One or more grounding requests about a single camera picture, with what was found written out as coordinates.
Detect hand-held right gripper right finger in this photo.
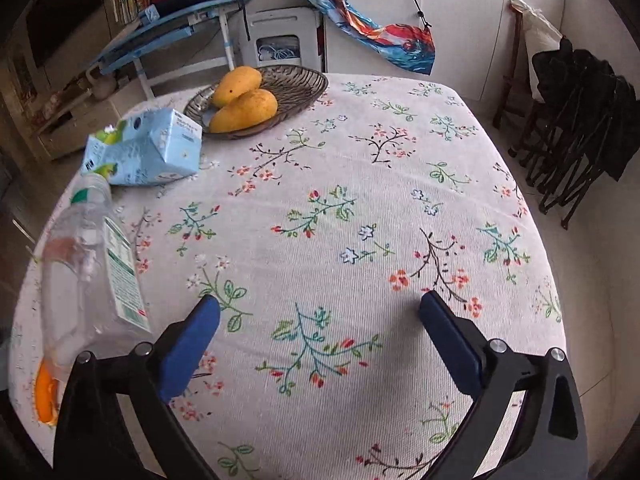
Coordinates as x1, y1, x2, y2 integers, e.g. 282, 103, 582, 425
419, 290, 589, 480

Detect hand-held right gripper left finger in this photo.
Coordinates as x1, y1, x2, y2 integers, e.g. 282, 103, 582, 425
52, 294, 222, 480

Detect clear plastic bottle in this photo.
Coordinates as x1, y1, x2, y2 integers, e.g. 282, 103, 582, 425
37, 172, 154, 367

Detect light blue drink carton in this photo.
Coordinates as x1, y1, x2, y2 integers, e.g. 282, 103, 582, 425
81, 108, 204, 187

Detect yellow mango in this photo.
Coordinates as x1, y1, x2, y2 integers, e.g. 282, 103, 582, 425
211, 66, 263, 109
208, 88, 279, 134

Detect white television cabinet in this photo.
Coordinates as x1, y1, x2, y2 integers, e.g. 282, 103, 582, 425
35, 95, 124, 161

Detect black folding chairs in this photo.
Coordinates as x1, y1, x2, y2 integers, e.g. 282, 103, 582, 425
509, 37, 637, 231

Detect woven basket tray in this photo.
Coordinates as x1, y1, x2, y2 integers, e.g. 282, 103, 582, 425
183, 65, 330, 140

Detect blue study desk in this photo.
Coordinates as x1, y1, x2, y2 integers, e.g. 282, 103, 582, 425
92, 0, 254, 101

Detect wooden chair with white cushion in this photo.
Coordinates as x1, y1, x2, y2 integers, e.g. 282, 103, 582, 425
492, 0, 566, 131

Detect white air purifier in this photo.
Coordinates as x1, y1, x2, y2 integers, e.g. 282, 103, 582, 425
245, 7, 324, 74

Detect row of books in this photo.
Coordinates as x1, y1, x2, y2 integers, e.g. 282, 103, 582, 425
110, 0, 169, 25

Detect black television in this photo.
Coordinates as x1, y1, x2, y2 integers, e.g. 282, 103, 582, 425
25, 0, 104, 69

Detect colourful printed drawstring bag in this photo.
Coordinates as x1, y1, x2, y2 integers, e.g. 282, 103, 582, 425
295, 0, 436, 76

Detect white wall cabinet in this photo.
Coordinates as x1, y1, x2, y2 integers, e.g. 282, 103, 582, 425
320, 0, 569, 104

